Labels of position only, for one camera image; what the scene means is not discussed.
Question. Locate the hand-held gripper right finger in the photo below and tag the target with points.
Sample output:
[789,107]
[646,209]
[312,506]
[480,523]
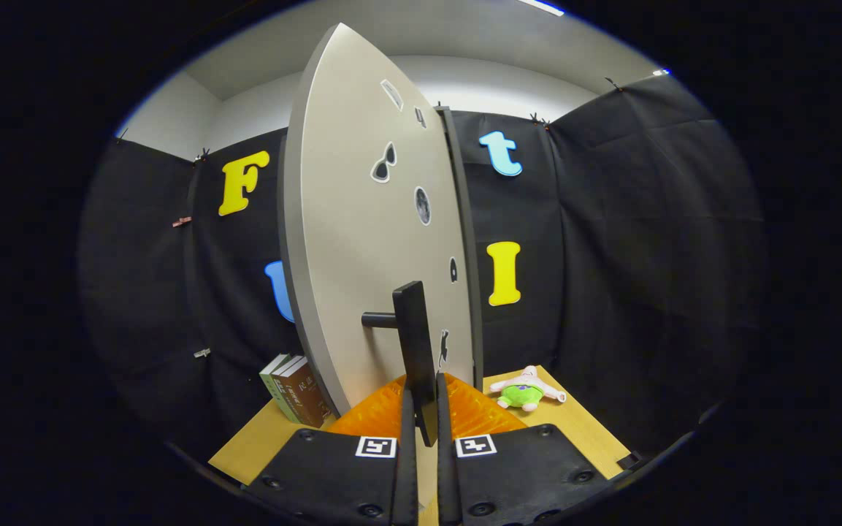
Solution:
[446,482]

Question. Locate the red clothes peg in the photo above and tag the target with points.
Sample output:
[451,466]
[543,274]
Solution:
[182,221]

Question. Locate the black backdrop cloth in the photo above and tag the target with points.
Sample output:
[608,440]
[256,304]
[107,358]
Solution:
[647,256]

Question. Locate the long ceiling light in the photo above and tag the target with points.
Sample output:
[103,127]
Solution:
[541,6]

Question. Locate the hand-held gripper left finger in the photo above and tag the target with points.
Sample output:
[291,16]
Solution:
[406,482]

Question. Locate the dark grey cabinet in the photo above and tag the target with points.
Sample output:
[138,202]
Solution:
[468,241]

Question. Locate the green and white plush toy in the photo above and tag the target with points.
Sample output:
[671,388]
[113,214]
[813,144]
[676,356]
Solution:
[521,396]

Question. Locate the brown book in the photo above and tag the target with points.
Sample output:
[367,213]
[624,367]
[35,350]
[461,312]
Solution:
[305,394]

